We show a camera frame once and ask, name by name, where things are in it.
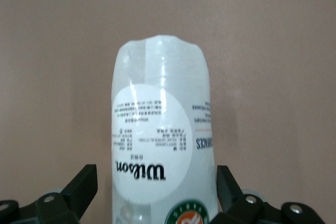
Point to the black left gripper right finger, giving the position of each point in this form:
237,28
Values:
249,211

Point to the clear plastic tennis ball can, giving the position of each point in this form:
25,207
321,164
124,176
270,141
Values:
162,103

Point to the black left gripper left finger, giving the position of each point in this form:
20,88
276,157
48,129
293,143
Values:
52,208

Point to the brown paper table cover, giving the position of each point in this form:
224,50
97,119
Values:
52,51

